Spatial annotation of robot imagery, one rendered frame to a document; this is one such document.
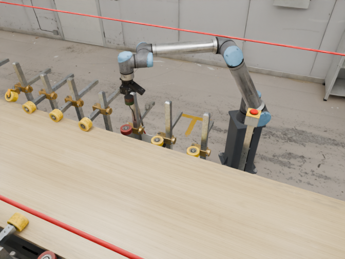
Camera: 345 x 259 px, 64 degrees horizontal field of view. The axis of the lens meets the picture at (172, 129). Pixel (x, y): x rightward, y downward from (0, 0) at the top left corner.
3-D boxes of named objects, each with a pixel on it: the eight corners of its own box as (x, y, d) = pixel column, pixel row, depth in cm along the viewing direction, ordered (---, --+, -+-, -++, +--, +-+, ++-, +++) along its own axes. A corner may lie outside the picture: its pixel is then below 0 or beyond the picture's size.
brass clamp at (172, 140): (159, 135, 197) (158, 130, 194) (176, 141, 193) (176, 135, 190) (155, 141, 193) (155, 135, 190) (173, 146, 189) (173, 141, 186)
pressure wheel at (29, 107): (38, 108, 204) (33, 110, 209) (31, 99, 201) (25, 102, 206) (32, 113, 200) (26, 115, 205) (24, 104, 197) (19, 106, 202)
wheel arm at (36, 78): (49, 70, 246) (48, 67, 244) (51, 71, 245) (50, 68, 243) (16, 91, 221) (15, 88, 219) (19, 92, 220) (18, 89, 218)
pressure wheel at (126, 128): (125, 134, 201) (123, 122, 194) (135, 137, 199) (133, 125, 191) (119, 141, 196) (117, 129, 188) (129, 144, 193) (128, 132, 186)
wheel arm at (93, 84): (95, 81, 231) (94, 78, 229) (99, 82, 230) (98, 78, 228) (54, 116, 197) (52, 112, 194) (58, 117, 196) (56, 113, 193)
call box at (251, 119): (246, 118, 159) (248, 107, 154) (259, 121, 156) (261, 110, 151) (243, 125, 154) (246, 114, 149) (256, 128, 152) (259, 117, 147)
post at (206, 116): (200, 164, 197) (205, 110, 165) (205, 166, 195) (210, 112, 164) (198, 168, 194) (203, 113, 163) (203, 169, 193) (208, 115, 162)
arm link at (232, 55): (265, 109, 229) (234, 35, 182) (274, 123, 216) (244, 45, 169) (248, 117, 233) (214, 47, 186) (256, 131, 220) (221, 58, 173)
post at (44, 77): (60, 122, 235) (42, 72, 204) (63, 123, 234) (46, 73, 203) (57, 125, 233) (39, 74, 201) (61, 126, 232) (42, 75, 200)
